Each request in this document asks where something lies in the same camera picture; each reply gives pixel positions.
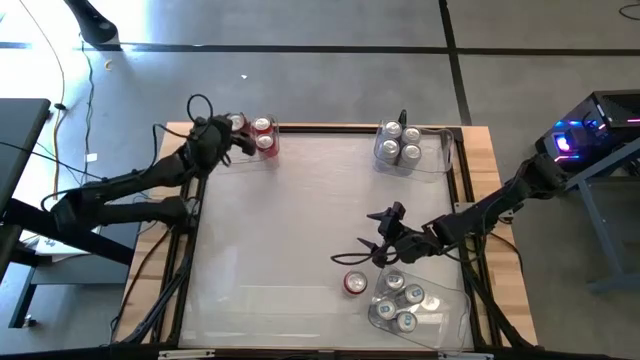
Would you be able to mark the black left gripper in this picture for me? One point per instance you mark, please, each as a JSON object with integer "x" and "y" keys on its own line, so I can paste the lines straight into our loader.
{"x": 212, "y": 142}

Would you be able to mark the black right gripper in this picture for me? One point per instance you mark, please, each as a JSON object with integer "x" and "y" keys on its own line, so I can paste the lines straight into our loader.
{"x": 407, "y": 245}

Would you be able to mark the Spindrift lemon sparkling water can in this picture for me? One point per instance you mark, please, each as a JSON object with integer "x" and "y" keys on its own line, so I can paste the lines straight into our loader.
{"x": 388, "y": 148}
{"x": 392, "y": 129}
{"x": 411, "y": 135}
{"x": 410, "y": 154}

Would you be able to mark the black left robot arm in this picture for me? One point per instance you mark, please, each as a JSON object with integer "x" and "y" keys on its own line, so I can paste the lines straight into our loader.
{"x": 150, "y": 172}

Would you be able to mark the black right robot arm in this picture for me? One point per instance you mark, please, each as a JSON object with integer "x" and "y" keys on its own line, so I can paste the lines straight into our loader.
{"x": 480, "y": 212}

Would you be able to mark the clear plastic bin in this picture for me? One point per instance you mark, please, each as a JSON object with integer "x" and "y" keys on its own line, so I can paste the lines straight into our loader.
{"x": 250, "y": 164}
{"x": 445, "y": 325}
{"x": 437, "y": 155}

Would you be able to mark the grey mounting plate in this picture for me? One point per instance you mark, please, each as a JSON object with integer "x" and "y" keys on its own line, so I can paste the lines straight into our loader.
{"x": 463, "y": 207}

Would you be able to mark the black bin clamp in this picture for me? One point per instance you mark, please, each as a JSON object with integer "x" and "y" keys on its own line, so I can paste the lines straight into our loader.
{"x": 403, "y": 116}

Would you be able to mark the white plug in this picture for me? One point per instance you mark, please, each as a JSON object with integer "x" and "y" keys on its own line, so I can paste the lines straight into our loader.
{"x": 92, "y": 157}

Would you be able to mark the black stand base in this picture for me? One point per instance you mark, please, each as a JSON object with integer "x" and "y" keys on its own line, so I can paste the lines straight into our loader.
{"x": 92, "y": 22}

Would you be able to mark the white paper box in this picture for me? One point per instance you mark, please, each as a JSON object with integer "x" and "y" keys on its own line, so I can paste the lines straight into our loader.
{"x": 47, "y": 247}

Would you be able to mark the black desk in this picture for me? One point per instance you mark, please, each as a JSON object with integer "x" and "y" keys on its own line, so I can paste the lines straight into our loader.
{"x": 20, "y": 140}

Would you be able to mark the blue grey metal stand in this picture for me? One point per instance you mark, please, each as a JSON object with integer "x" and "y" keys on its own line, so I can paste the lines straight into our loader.
{"x": 615, "y": 284}

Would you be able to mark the black computer with coloured lights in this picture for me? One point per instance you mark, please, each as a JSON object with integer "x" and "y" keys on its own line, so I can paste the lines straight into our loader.
{"x": 600, "y": 120}

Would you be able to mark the black table frame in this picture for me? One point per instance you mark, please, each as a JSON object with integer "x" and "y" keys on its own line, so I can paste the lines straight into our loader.
{"x": 325, "y": 129}

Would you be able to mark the black diagonal frame strut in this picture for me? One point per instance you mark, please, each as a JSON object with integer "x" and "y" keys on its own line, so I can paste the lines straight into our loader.
{"x": 152, "y": 300}
{"x": 500, "y": 310}

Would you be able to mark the white metal bracket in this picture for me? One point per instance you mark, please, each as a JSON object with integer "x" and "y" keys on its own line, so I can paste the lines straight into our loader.
{"x": 465, "y": 356}
{"x": 185, "y": 354}

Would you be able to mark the black desk leg frame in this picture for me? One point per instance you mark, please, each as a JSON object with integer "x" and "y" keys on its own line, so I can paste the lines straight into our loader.
{"x": 112, "y": 251}

